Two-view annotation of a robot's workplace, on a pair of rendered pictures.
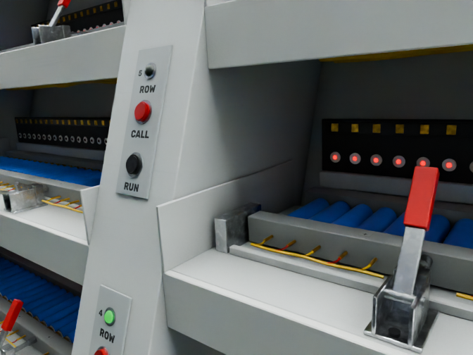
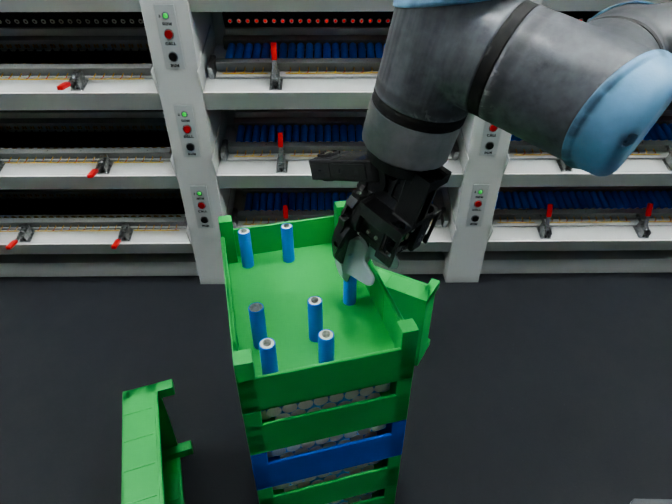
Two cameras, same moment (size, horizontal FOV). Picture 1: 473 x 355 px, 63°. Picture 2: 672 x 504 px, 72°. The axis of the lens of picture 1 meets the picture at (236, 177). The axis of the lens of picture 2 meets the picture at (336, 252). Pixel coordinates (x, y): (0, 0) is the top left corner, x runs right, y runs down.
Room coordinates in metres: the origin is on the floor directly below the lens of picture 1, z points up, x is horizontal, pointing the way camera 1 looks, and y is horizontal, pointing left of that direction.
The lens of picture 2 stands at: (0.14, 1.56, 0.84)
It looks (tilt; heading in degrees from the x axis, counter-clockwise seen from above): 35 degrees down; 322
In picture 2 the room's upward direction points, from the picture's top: straight up
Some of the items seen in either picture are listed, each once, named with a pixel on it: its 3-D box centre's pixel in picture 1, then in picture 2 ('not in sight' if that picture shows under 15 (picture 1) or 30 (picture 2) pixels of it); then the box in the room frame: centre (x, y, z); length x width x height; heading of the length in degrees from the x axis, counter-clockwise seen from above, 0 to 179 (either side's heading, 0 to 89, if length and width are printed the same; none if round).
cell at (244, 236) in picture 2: not in sight; (246, 247); (0.69, 1.31, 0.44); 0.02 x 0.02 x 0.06
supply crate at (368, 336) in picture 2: not in sight; (303, 287); (0.55, 1.30, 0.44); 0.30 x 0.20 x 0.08; 157
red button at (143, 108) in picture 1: (144, 112); not in sight; (0.31, 0.08, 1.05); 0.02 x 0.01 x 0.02; 53
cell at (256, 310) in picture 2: not in sight; (258, 327); (0.53, 1.38, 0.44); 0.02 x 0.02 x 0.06
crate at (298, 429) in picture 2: not in sight; (305, 330); (0.55, 1.30, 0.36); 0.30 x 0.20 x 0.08; 157
